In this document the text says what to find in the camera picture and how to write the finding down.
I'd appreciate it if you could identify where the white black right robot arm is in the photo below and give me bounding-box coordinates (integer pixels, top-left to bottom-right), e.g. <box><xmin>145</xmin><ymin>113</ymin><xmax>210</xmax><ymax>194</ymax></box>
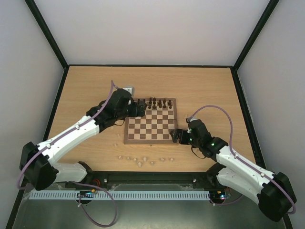
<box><xmin>170</xmin><ymin>119</ymin><xmax>296</xmax><ymax>222</ymax></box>

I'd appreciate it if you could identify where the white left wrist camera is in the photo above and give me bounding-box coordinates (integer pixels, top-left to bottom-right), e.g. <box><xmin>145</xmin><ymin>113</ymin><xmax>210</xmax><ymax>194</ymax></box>
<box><xmin>124</xmin><ymin>86</ymin><xmax>135</xmax><ymax>96</ymax></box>

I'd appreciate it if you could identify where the right controller circuit board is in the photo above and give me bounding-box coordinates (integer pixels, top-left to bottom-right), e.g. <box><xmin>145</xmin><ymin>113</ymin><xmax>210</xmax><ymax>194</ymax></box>
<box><xmin>215</xmin><ymin>188</ymin><xmax>231</xmax><ymax>199</ymax></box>

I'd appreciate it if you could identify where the wooden chess board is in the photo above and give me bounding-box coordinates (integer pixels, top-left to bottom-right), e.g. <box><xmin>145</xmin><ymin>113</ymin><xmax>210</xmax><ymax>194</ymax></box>
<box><xmin>123</xmin><ymin>97</ymin><xmax>178</xmax><ymax>145</ymax></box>

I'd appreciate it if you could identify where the controller circuit board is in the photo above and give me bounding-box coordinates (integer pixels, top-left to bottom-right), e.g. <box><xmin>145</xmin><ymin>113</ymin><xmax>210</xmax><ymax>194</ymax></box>
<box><xmin>215</xmin><ymin>188</ymin><xmax>231</xmax><ymax>199</ymax></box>
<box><xmin>76</xmin><ymin>189</ymin><xmax>98</xmax><ymax>198</ymax></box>

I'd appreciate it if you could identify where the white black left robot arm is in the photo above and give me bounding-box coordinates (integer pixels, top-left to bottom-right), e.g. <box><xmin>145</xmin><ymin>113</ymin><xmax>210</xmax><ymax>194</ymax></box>
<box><xmin>20</xmin><ymin>87</ymin><xmax>147</xmax><ymax>190</ymax></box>

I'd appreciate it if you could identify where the left controller circuit board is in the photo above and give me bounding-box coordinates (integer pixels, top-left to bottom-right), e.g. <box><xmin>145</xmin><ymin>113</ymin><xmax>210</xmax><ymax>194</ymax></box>
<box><xmin>76</xmin><ymin>189</ymin><xmax>98</xmax><ymax>198</ymax></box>

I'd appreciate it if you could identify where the white slotted cable duct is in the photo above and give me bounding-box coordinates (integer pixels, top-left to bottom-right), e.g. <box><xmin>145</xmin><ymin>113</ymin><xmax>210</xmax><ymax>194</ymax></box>
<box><xmin>29</xmin><ymin>190</ymin><xmax>210</xmax><ymax>201</ymax></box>

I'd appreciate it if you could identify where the black front mounting rail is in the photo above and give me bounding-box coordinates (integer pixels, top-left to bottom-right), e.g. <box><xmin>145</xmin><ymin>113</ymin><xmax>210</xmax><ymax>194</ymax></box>
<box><xmin>54</xmin><ymin>170</ymin><xmax>277</xmax><ymax>191</ymax></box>

